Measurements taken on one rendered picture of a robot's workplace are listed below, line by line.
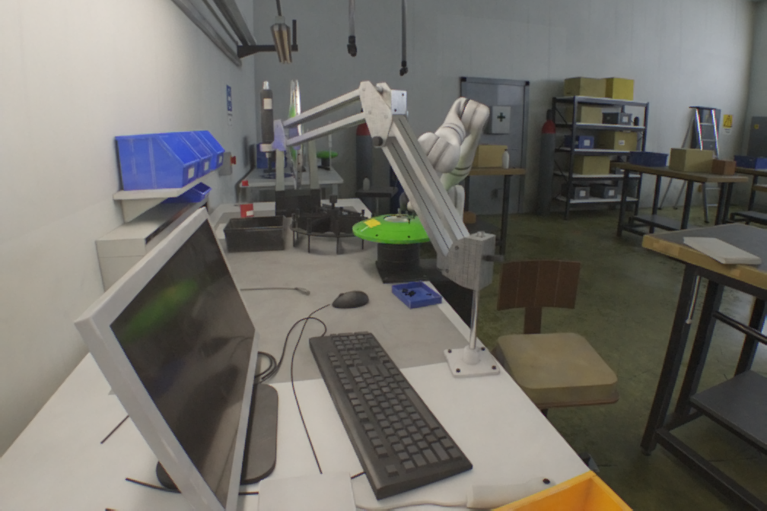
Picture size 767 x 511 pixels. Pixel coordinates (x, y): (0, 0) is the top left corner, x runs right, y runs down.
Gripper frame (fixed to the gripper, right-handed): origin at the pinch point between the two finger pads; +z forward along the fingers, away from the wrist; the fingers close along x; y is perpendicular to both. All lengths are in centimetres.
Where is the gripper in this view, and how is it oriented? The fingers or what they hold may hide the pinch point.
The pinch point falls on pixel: (408, 220)
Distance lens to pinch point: 125.5
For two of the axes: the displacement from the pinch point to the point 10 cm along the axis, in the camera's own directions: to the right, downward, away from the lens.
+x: -9.9, 0.4, -1.7
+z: -1.4, 3.7, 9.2
